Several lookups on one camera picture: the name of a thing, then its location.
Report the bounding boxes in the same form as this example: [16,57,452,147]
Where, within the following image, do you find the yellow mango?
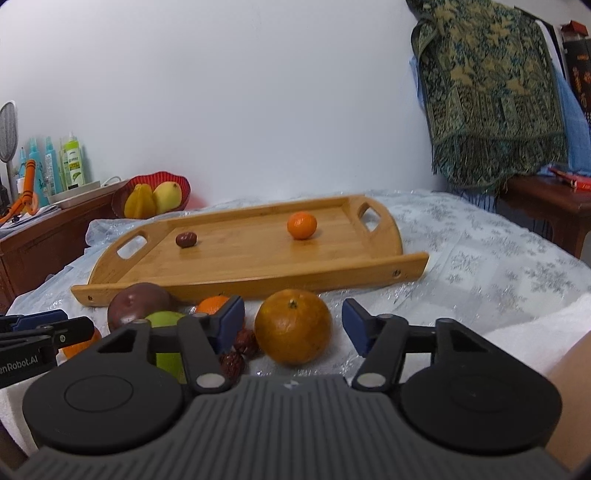
[152,181,182,214]

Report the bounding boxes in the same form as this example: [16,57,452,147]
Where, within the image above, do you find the dark red box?
[558,21,591,121]

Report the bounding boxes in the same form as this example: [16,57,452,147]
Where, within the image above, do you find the electric fly swatter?
[0,102,19,204]

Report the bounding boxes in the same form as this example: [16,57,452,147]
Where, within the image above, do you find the wooden side table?
[496,173,591,261]

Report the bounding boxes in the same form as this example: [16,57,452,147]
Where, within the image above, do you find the small mandarin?
[61,325,102,360]
[287,211,318,240]
[194,295,229,315]

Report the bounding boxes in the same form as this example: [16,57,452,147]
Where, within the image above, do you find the yellow starfruit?
[124,184,158,219]

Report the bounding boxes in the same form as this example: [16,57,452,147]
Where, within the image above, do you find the white shallow tray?
[48,181,103,205]

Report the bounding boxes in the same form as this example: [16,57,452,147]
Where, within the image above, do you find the wooden cabinet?
[0,180,127,301]

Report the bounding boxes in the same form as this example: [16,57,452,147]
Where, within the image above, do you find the wooden serving tray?
[70,194,430,306]

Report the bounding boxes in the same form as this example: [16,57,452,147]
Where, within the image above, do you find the green apple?
[144,311,188,384]

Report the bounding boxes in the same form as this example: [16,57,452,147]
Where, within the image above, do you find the large brownish orange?
[254,289,332,366]

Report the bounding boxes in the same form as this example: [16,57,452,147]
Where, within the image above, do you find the red packet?
[547,166,591,191]

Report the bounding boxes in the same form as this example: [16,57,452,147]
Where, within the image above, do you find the green gold patterned shawl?
[406,0,571,210]

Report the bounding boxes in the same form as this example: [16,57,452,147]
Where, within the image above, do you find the white papers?
[0,203,62,232]

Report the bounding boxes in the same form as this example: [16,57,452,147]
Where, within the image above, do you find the red fruit bowl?
[112,172,191,219]

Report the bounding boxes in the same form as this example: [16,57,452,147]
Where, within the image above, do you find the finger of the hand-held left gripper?
[0,316,96,357]
[0,310,69,334]

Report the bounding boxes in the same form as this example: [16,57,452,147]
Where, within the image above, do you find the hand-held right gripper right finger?
[342,298,492,393]

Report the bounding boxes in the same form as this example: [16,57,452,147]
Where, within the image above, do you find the purple passion fruit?
[107,282,178,332]

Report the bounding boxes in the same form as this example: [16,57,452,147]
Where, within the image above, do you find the orange handled tool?
[0,159,40,227]

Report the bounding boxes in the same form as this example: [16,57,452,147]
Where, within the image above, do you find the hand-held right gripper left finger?
[97,295,246,395]

